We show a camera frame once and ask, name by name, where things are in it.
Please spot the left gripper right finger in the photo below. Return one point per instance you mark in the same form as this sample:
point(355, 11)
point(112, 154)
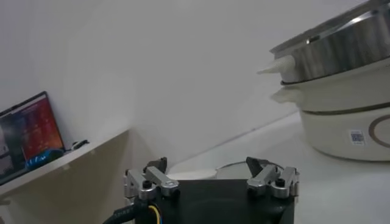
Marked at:
point(265, 178)

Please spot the white electric cooker base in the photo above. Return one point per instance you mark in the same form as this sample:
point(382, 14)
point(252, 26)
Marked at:
point(335, 134)

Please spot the white side table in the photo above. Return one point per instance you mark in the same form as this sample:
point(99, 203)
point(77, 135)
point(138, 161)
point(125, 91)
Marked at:
point(76, 188)

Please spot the small black device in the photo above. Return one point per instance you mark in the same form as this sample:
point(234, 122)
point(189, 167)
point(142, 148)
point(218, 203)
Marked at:
point(82, 144)

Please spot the stainless steel steamer basket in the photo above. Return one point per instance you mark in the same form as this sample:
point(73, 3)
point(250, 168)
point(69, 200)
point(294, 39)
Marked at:
point(341, 54)

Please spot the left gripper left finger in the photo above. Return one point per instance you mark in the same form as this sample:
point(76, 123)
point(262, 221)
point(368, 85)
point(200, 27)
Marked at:
point(158, 176)

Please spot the black laptop red screen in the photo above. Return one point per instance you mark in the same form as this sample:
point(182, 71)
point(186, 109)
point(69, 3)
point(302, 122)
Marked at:
point(33, 134)

